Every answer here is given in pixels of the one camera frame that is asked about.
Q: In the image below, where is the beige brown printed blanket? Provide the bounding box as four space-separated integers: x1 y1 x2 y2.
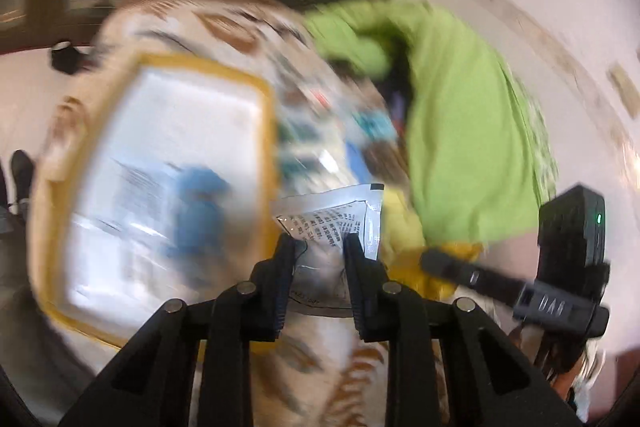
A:
30 0 453 427

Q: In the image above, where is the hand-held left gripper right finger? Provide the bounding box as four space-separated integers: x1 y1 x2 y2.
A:
342 234 583 427

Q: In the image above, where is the yellow-rimmed white storage box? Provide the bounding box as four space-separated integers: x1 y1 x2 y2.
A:
29 51 280 354

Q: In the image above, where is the dark object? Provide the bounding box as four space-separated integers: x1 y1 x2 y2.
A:
7 149 37 214

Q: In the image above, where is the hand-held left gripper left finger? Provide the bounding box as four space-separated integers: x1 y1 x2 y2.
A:
60 234 297 427

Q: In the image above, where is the pile of small packets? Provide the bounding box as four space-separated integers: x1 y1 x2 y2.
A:
274 57 407 190

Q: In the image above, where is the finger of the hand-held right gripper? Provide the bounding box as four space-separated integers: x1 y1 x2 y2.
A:
419 248 532 309

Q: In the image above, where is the yellow cloth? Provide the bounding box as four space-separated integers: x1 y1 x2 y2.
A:
382 189 487 305

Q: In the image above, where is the small black object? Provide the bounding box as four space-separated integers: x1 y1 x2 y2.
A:
49 40 82 76

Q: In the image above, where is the white printed sachet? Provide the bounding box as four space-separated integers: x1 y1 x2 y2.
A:
276 183 386 314

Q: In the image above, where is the green cloth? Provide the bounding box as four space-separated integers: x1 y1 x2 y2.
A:
301 0 560 249

